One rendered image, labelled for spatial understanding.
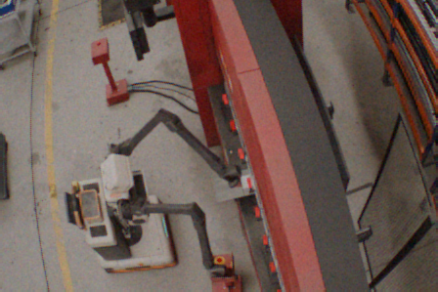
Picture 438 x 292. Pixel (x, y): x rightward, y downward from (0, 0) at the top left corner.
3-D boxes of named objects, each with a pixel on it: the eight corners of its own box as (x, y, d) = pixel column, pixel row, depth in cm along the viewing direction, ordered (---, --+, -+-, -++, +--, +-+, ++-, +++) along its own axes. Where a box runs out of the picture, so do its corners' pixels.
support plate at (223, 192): (211, 179, 356) (210, 178, 356) (251, 168, 357) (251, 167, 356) (217, 203, 347) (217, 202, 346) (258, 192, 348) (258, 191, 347)
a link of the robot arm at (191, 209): (201, 198, 312) (196, 208, 303) (207, 217, 317) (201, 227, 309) (134, 197, 327) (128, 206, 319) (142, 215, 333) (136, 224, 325)
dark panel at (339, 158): (294, 70, 402) (292, 34, 364) (296, 70, 402) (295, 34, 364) (339, 204, 345) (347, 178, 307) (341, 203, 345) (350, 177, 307)
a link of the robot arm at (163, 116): (163, 102, 327) (158, 109, 319) (181, 117, 330) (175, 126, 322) (123, 142, 351) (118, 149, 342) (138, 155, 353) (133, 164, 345)
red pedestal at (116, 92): (105, 91, 523) (85, 42, 452) (127, 83, 524) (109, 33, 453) (107, 106, 513) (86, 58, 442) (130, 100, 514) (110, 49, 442)
